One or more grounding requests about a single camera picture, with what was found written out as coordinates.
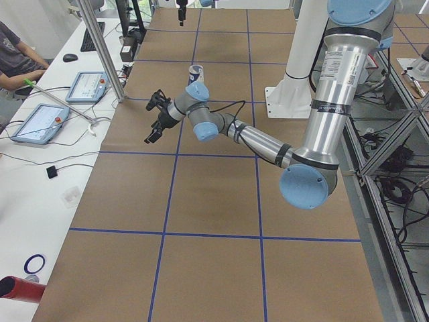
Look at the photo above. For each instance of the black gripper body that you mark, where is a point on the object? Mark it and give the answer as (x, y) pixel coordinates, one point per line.
(164, 119)
(181, 13)

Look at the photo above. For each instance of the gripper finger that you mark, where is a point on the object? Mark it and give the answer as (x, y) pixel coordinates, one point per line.
(154, 136)
(181, 16)

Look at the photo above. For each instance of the black box with label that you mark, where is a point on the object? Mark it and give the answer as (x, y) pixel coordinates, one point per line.
(129, 49)

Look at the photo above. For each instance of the far teach pendant tablet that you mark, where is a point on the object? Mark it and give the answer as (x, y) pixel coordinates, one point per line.
(88, 87)

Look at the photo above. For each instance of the teach pendant tablet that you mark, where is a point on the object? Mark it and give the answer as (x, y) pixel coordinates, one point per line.
(88, 87)
(42, 124)

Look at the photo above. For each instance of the small black square puck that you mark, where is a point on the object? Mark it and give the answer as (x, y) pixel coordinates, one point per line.
(52, 172)

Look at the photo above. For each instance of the black computer mouse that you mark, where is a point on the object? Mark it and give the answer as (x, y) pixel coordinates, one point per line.
(69, 58)

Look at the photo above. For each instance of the near teach pendant tablet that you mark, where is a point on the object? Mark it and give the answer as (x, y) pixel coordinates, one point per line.
(42, 124)

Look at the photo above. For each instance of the metal reacher grabber stick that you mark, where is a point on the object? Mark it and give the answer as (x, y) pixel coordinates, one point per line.
(92, 121)

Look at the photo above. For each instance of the seated person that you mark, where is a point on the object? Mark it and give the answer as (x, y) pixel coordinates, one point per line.
(18, 62)

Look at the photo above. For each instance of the red cylinder tube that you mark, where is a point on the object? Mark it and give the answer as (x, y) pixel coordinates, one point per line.
(19, 289)

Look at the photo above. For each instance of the aluminium frame post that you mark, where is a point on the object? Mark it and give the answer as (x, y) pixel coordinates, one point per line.
(94, 30)

